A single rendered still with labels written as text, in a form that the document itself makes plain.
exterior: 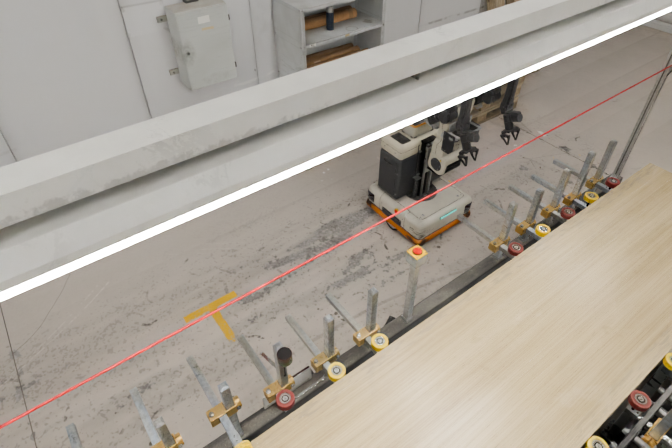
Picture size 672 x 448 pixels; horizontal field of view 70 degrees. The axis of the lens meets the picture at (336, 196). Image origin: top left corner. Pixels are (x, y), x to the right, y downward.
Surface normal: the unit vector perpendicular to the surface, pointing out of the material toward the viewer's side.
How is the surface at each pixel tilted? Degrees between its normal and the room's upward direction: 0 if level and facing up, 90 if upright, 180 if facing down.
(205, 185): 61
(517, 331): 0
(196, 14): 90
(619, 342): 0
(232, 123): 90
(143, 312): 0
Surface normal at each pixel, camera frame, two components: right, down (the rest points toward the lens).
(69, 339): 0.00, -0.76
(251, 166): 0.52, 0.08
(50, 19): 0.59, 0.52
